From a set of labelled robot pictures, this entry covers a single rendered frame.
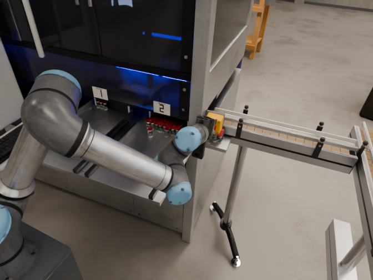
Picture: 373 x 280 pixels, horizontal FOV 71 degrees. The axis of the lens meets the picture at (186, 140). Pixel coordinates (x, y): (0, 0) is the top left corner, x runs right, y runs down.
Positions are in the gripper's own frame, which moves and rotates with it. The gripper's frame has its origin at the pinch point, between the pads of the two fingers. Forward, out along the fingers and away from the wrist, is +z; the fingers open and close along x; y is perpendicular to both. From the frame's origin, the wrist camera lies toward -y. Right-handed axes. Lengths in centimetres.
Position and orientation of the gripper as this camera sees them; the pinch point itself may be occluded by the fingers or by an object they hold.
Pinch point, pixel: (209, 131)
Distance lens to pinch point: 114.6
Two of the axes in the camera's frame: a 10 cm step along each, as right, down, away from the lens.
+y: 2.0, -9.5, -2.4
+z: 3.1, -1.7, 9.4
